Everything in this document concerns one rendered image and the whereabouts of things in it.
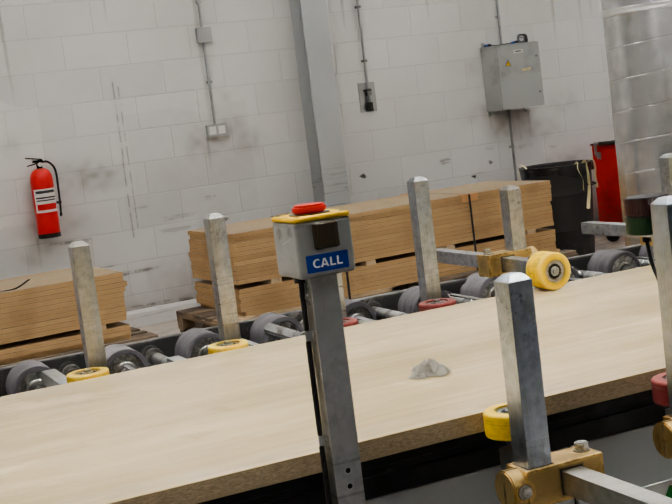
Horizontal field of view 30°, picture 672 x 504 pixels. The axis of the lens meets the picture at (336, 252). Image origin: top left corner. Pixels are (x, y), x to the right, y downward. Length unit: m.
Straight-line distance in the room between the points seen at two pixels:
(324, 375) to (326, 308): 0.08
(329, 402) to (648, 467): 0.69
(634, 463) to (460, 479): 0.30
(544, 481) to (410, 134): 8.14
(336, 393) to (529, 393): 0.26
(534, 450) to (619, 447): 0.37
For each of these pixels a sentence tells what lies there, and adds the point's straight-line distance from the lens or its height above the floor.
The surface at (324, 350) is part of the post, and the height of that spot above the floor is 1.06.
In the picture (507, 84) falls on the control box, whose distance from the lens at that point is 9.90.
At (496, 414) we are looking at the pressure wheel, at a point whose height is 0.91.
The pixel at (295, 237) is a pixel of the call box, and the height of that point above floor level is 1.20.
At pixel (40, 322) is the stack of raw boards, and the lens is 7.32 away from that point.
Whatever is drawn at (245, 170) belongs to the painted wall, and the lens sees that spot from 9.06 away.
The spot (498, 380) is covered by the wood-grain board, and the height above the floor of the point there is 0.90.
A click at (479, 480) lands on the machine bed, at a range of 1.83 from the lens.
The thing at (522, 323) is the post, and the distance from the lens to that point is 1.57.
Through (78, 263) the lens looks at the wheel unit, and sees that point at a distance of 2.47.
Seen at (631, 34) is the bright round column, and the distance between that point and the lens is 5.72.
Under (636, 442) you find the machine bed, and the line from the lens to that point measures 1.98.
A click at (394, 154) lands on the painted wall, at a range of 9.60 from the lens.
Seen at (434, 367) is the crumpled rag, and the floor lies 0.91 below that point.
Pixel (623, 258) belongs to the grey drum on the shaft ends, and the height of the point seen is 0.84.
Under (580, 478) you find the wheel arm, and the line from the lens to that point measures 1.59.
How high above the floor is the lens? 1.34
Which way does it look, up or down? 7 degrees down
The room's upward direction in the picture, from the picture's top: 7 degrees counter-clockwise
